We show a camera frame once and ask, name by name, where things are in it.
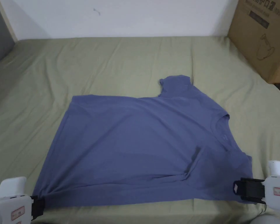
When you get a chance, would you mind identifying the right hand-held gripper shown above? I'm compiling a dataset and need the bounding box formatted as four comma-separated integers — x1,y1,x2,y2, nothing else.
233,160,280,207

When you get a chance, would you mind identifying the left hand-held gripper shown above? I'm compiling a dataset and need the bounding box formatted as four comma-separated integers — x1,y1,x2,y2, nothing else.
0,176,46,224

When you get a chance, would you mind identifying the blue t-shirt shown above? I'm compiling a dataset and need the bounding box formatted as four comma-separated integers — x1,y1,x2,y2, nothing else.
33,74,255,208

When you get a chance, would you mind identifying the bed with pale green sheet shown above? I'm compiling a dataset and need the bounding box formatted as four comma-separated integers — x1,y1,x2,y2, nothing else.
0,36,280,224

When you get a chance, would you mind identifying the brown cardboard carton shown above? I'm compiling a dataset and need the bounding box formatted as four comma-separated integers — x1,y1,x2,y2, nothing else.
227,0,280,84

